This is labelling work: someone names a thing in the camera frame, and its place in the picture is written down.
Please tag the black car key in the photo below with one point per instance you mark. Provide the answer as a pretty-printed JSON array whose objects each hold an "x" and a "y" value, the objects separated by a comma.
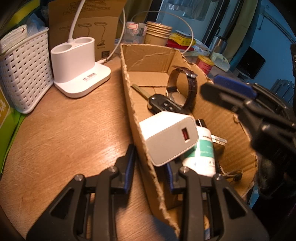
[{"x": 158, "y": 102}]

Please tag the red can yellow lid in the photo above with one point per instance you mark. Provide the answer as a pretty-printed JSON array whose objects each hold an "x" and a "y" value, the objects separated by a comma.
[{"x": 204, "y": 63}]

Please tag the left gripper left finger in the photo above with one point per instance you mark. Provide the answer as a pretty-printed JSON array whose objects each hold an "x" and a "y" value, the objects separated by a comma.
[{"x": 84, "y": 209}]

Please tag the white usb charger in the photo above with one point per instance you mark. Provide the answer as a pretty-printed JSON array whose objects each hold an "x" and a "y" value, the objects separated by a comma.
[{"x": 167, "y": 135}]

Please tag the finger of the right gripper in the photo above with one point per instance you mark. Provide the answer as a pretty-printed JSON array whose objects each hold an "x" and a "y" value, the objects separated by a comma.
[
  {"x": 260, "y": 94},
  {"x": 235, "y": 102}
]

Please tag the torn cardboard box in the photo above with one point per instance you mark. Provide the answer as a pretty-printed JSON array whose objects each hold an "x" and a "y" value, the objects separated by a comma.
[{"x": 149, "y": 66}]

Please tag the white papers pile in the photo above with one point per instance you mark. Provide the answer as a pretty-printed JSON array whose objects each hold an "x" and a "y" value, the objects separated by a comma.
[{"x": 201, "y": 49}]

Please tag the clear plastic container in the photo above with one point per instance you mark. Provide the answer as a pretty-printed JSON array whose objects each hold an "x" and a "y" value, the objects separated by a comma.
[{"x": 134, "y": 33}]

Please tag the green tissue package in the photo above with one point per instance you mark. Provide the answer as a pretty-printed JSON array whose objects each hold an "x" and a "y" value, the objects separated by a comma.
[{"x": 11, "y": 121}]

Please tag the crumpled tissue pack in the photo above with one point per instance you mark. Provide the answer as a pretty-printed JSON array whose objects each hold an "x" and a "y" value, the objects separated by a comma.
[{"x": 220, "y": 61}]

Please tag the brown lamp packaging box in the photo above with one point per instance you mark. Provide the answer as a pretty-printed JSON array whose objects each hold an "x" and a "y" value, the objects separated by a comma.
[{"x": 98, "y": 19}]

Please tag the brown leather wristwatch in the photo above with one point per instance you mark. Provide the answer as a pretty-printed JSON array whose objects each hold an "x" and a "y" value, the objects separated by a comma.
[{"x": 182, "y": 87}]

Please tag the steel thermos flask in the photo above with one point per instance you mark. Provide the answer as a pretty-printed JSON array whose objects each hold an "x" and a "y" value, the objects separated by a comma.
[{"x": 218, "y": 45}]

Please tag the white desk lamp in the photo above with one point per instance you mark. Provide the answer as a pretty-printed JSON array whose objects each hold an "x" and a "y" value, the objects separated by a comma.
[{"x": 76, "y": 73}]

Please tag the white woven plastic basket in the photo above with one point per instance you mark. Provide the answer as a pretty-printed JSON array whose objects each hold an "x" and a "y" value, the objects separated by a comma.
[{"x": 26, "y": 73}]

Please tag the yellow patterned box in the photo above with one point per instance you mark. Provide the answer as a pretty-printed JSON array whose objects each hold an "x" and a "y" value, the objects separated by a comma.
[{"x": 180, "y": 39}]

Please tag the white pill bottle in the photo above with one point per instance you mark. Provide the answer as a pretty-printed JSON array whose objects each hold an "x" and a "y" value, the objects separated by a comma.
[{"x": 200, "y": 158}]

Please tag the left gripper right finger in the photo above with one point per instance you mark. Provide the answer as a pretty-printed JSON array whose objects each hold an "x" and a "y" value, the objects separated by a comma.
[{"x": 212, "y": 200}]

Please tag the stack of paper cups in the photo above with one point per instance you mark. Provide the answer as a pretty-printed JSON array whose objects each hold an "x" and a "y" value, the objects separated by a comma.
[{"x": 157, "y": 34}]

